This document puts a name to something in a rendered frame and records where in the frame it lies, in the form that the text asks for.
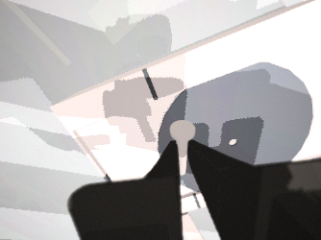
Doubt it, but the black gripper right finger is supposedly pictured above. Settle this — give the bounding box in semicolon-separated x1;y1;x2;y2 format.
187;139;321;240

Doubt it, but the grey metal disc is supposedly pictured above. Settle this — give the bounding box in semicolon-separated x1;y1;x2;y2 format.
158;62;314;165

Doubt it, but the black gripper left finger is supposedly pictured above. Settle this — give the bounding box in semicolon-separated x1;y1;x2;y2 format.
67;140;184;240

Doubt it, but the white headed pin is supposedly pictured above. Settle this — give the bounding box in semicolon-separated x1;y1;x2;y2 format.
170;120;195;175

